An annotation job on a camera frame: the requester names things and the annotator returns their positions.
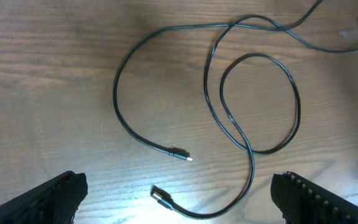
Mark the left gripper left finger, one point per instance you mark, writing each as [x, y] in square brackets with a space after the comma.
[55, 201]

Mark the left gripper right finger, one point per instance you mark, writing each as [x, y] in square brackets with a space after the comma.
[304, 202]

